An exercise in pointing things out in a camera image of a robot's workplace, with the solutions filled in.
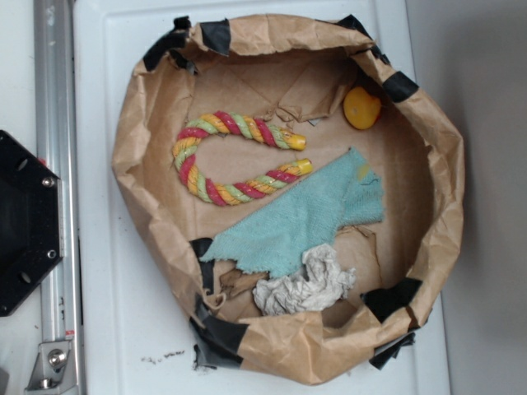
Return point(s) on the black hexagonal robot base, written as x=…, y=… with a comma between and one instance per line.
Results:
x=30, y=225

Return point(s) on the metal corner bracket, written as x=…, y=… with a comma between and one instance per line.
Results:
x=54, y=371

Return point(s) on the multicolored twisted rope toy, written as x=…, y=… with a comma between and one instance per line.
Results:
x=254, y=129

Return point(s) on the teal cloth rag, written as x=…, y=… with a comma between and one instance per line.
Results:
x=272, y=239

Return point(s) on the white plastic tray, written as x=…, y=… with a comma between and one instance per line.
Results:
x=137, y=340

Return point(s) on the aluminium extrusion rail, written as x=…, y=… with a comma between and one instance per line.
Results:
x=61, y=299

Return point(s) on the brown paper bag bin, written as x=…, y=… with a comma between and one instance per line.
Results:
x=293, y=72

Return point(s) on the crumpled white paper towel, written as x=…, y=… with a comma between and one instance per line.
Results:
x=319, y=284

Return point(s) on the yellow rubber duck toy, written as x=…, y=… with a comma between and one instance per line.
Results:
x=361, y=109

